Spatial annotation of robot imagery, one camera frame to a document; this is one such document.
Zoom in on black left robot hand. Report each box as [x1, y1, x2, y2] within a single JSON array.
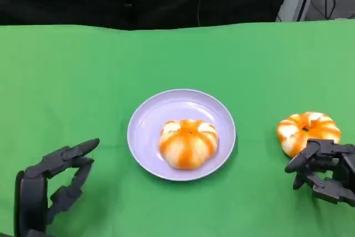
[[13, 138, 100, 237]]

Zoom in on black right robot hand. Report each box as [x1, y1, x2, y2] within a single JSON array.
[[284, 138, 355, 207]]

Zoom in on orange white toy bread roll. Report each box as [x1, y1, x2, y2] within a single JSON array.
[[158, 119, 220, 170], [276, 112, 342, 159]]

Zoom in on lilac plate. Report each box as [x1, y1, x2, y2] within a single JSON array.
[[126, 89, 237, 182]]

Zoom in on green table cloth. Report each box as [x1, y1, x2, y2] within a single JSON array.
[[0, 18, 355, 237]]

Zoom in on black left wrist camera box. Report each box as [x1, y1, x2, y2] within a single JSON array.
[[0, 229, 49, 237]]

